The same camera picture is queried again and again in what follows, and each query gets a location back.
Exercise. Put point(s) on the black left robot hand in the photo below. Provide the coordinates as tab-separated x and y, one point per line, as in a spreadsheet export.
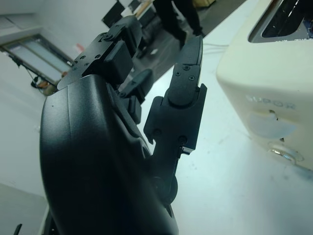
97	159

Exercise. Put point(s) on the person in cream jacket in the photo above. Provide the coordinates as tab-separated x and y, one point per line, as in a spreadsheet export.
176	17

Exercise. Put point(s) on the white toaster lever knob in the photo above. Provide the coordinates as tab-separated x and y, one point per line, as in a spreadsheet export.
274	124

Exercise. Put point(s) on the cream two-slot toaster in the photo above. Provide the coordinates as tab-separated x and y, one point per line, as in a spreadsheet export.
256	73

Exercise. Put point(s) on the toaster dial knob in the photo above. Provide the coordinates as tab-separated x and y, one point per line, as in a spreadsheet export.
283	153

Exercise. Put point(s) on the glass door panel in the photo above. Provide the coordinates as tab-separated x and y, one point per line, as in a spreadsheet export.
41	55

